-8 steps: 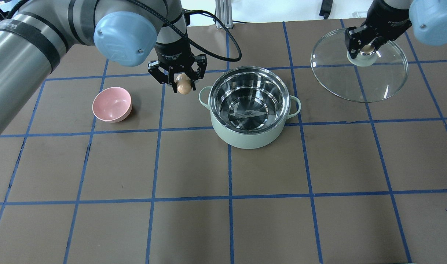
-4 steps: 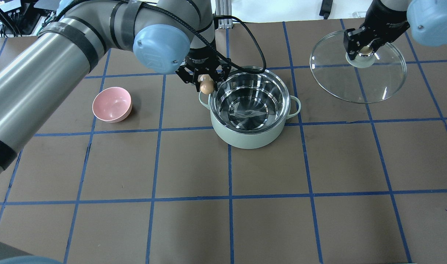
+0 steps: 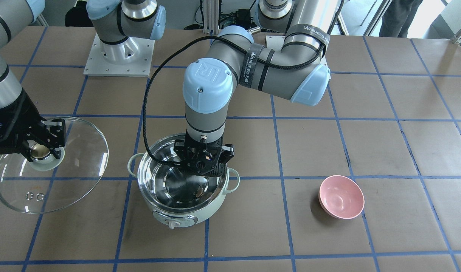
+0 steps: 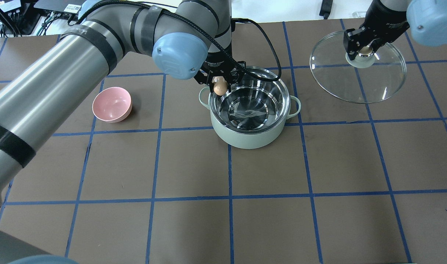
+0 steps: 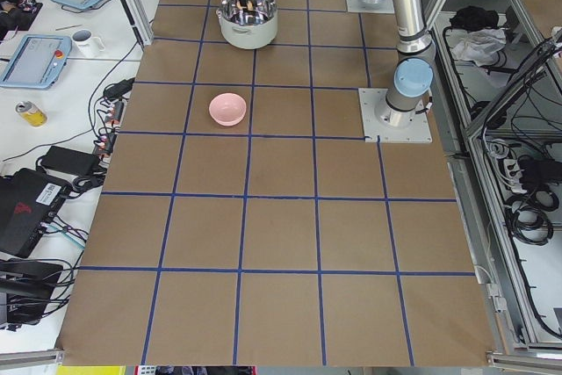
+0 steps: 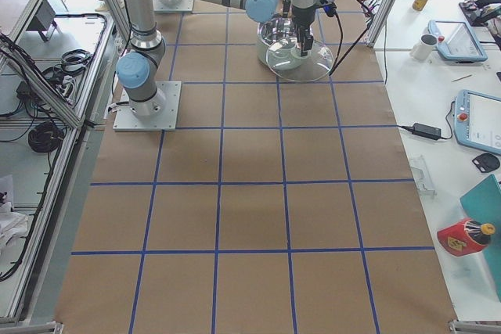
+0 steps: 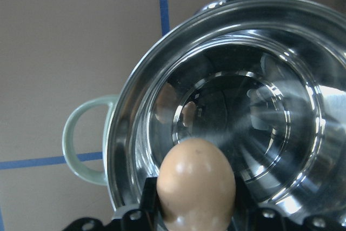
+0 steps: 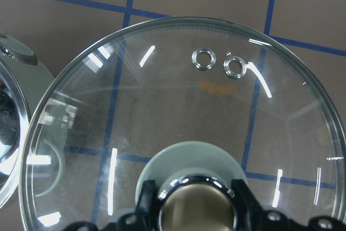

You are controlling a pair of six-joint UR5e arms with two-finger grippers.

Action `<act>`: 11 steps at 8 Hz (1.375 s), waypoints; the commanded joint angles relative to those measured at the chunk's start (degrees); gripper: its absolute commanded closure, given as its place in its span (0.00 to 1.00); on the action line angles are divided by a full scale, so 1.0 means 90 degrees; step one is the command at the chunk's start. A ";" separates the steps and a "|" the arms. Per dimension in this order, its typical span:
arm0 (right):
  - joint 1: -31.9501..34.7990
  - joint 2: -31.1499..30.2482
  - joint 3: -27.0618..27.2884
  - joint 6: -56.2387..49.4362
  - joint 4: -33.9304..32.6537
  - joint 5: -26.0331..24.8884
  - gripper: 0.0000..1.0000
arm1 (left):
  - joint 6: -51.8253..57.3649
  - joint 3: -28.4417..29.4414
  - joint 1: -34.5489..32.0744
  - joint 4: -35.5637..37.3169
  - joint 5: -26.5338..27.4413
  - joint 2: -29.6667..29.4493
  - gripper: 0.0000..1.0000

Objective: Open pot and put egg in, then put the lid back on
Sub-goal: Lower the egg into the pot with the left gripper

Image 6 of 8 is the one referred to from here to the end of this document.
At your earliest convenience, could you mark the clear plastic holder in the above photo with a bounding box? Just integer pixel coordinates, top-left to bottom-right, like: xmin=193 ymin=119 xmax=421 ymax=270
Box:
xmin=409 ymin=156 xmax=436 ymax=197

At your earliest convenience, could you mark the yellow drink can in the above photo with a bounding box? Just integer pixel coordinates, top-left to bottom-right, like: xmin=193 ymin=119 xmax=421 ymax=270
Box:
xmin=412 ymin=0 xmax=429 ymax=12

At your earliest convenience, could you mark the black mouse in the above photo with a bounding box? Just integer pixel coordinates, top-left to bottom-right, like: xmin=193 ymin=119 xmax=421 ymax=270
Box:
xmin=472 ymin=153 xmax=500 ymax=174

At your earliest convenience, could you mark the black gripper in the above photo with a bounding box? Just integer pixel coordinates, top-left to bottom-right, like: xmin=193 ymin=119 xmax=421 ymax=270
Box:
xmin=293 ymin=7 xmax=316 ymax=56

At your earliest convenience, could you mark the glass pot lid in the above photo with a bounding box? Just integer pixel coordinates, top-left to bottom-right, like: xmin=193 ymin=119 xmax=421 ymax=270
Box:
xmin=270 ymin=40 xmax=334 ymax=82

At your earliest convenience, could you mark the teal folder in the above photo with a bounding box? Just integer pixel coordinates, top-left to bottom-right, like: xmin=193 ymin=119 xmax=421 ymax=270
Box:
xmin=459 ymin=173 xmax=501 ymax=314

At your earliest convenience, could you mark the coiled black cable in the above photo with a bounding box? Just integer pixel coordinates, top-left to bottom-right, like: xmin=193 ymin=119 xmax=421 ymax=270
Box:
xmin=27 ymin=120 xmax=66 ymax=154

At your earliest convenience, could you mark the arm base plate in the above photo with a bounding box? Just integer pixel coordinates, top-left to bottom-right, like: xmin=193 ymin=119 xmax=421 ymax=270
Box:
xmin=113 ymin=81 xmax=182 ymax=131
xmin=153 ymin=0 xmax=194 ymax=13

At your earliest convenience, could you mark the near teach pendant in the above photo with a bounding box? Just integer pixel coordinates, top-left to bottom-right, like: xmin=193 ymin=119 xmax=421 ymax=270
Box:
xmin=453 ymin=90 xmax=500 ymax=155

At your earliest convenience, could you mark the pale green electric pot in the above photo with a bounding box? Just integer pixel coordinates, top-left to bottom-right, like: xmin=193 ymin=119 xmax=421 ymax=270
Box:
xmin=257 ymin=16 xmax=308 ymax=73

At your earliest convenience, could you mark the far teach pendant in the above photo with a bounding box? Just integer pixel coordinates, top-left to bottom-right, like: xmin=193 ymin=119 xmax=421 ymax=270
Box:
xmin=427 ymin=20 xmax=488 ymax=63

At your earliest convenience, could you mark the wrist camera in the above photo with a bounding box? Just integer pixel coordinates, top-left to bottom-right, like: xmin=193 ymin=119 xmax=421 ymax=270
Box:
xmin=317 ymin=0 xmax=337 ymax=18

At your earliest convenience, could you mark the black power adapter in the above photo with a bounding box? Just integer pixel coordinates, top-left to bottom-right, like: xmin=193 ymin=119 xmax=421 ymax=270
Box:
xmin=398 ymin=123 xmax=454 ymax=141

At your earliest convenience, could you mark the white mug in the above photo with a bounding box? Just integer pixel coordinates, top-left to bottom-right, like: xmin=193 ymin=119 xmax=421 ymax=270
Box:
xmin=409 ymin=34 xmax=438 ymax=61

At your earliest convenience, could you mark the teach pendant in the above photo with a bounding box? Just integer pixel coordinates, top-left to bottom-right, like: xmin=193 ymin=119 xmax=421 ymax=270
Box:
xmin=453 ymin=90 xmax=500 ymax=155
xmin=427 ymin=20 xmax=488 ymax=63

